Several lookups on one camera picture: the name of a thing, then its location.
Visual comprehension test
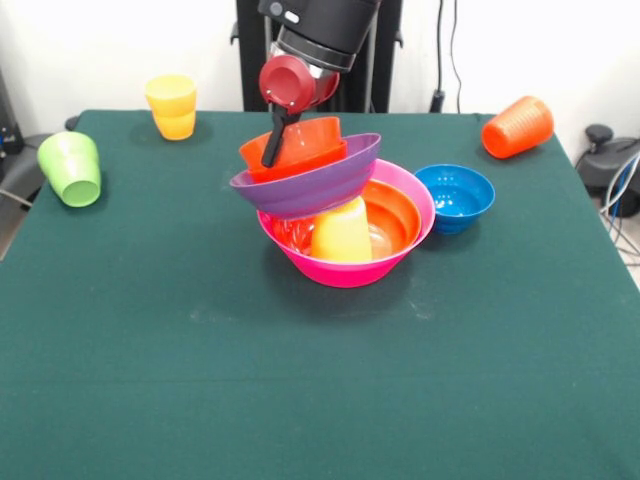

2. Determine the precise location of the orange plastic cup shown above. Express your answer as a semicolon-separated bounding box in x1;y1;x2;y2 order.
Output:
481;95;555;160

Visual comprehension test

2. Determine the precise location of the tangle of floor cables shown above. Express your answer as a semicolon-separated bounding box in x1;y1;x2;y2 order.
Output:
598;152;640;266

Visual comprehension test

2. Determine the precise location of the blue plastic bowl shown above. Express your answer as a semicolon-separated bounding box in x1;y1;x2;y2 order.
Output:
413;163;497;236

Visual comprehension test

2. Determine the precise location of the green plastic cup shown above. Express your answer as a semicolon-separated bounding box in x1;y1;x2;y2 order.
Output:
36;131;103;209

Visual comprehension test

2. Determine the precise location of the large orange plastic bowl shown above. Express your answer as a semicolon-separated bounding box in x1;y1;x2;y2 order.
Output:
272;179;423;261

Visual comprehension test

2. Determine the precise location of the black column stand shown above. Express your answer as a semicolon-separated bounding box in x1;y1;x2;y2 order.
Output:
230;0;405;114

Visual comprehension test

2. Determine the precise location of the black chair base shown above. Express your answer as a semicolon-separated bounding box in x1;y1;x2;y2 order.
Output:
574;123;640;219
0;132;66;201

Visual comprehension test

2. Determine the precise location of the yellow plastic cup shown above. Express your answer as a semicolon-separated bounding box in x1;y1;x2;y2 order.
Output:
309;195;374;265
144;74;198;141

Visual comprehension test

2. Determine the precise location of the dark green table cloth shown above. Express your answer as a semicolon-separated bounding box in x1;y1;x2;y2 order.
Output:
0;109;640;480

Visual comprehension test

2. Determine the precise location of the large pink plastic bowl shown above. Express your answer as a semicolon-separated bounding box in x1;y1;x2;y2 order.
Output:
256;158;437;290

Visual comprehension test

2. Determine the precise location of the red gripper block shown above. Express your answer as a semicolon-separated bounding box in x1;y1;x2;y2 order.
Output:
258;54;342;169

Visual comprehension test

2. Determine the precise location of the purple plastic bowl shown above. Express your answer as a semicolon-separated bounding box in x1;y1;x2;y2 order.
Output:
229;132;384;222

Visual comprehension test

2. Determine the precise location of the small orange plastic bowl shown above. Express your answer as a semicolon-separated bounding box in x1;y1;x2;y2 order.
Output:
238;116;345;171
248;139;349;184

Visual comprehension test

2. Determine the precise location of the black hanging wall cable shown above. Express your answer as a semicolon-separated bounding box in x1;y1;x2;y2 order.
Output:
431;0;464;115

